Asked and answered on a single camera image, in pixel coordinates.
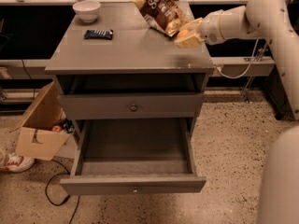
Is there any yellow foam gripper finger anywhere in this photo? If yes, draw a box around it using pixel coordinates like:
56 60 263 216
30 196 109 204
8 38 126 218
181 18 203 31
175 32 205 49

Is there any orange fruit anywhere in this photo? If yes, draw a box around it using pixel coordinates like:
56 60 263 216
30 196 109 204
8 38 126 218
177 29 190 38

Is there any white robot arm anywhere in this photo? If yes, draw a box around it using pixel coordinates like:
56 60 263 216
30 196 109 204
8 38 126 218
176 0 299 224

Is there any grey drawer cabinet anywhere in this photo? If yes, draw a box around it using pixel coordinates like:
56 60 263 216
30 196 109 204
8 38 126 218
45 1 215 197

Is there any closed grey top drawer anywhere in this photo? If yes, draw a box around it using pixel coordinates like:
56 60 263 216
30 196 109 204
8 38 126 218
58 93 203 120

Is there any open grey middle drawer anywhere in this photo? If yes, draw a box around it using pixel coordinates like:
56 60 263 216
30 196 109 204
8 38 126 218
61 118 206 195

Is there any brown chip bag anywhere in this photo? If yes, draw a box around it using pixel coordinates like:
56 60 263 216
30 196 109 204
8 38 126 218
133 0 190 37

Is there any blue candy bar wrapper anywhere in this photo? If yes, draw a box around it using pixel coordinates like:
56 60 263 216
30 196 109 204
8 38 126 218
83 30 113 40

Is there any dark grey cabinet at right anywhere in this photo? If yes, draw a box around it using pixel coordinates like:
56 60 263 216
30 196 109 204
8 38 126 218
263 67 293 120

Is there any white ceramic bowl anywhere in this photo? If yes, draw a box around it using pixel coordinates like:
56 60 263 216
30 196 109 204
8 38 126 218
73 0 101 22

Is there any red apple in box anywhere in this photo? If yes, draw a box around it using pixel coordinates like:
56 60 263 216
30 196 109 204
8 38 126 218
51 125 63 133

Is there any open cardboard box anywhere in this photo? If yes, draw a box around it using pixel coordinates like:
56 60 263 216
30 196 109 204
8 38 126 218
13 82 77 161

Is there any white and red sneaker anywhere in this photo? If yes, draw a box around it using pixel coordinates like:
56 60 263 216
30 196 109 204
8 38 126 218
0 150 35 173

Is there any white hanging cable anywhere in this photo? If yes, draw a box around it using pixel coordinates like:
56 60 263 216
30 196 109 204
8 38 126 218
214 38 261 80

